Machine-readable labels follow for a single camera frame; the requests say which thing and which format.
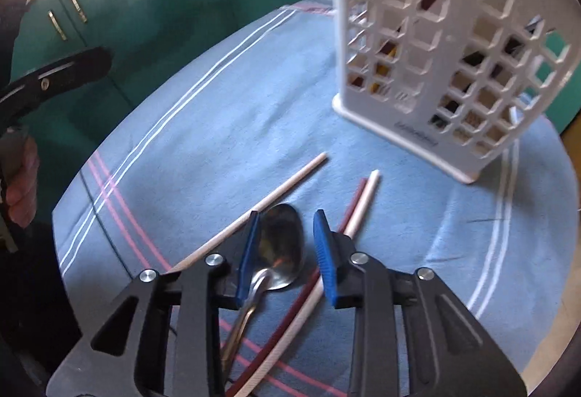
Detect white chopstick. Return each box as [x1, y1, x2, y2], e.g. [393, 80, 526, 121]
[226, 170, 380, 396]

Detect beige chopstick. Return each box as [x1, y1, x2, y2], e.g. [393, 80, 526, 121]
[168, 152, 328, 273]

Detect dark red chopstick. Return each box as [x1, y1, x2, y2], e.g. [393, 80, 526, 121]
[222, 177, 369, 397]

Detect blue striped table cloth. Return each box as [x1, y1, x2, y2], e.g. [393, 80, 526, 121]
[53, 7, 578, 369]

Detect person's left hand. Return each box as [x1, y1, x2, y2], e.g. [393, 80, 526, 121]
[1, 130, 39, 229]

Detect metal spoon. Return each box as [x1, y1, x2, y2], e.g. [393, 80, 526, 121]
[222, 203, 304, 381]

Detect teal lower cabinets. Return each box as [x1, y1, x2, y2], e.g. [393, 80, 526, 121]
[8, 0, 337, 207]

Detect white perforated utensil holder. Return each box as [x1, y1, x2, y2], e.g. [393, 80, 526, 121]
[333, 0, 580, 183]

